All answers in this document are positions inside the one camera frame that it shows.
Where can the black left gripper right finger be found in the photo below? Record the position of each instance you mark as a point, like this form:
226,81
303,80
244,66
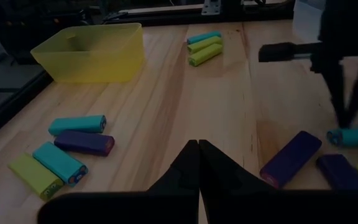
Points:
259,205

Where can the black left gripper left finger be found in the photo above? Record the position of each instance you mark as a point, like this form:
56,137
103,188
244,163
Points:
166,205

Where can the teal lighter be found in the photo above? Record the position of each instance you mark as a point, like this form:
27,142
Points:
76,125

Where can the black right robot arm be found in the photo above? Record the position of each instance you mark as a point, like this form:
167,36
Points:
350,12

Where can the clear plastic bin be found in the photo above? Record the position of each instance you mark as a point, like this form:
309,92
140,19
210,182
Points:
306,25

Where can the yellow translucent plastic bin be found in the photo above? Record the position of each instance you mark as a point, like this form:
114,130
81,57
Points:
104,65

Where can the silver frame bracket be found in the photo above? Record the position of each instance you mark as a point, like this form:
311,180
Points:
211,7

